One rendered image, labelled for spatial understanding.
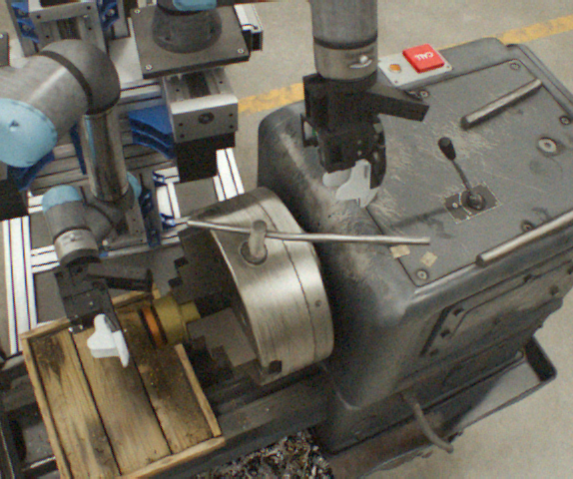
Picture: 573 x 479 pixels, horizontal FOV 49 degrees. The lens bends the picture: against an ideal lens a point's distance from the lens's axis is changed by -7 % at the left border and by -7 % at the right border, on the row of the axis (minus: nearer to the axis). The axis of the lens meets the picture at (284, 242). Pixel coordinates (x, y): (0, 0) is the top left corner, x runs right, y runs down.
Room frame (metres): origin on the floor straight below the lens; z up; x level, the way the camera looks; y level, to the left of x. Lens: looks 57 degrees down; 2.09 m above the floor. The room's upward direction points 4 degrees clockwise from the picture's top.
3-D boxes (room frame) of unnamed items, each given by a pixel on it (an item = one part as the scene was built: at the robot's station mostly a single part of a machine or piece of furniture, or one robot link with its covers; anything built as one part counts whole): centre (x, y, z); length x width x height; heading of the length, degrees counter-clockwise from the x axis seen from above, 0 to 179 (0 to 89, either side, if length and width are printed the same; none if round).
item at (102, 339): (0.42, 0.28, 1.09); 0.09 x 0.06 x 0.03; 28
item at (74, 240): (0.58, 0.37, 1.09); 0.08 x 0.05 x 0.08; 119
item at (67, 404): (0.41, 0.30, 0.89); 0.36 x 0.30 x 0.04; 29
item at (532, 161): (0.76, -0.29, 1.06); 0.59 x 0.48 x 0.39; 119
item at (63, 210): (0.65, 0.40, 1.09); 0.11 x 0.08 x 0.09; 28
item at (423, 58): (0.96, -0.23, 1.26); 0.06 x 0.06 x 0.02; 29
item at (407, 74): (0.95, -0.21, 1.23); 0.13 x 0.08 x 0.05; 119
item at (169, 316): (0.47, 0.18, 1.08); 0.09 x 0.09 x 0.09; 29
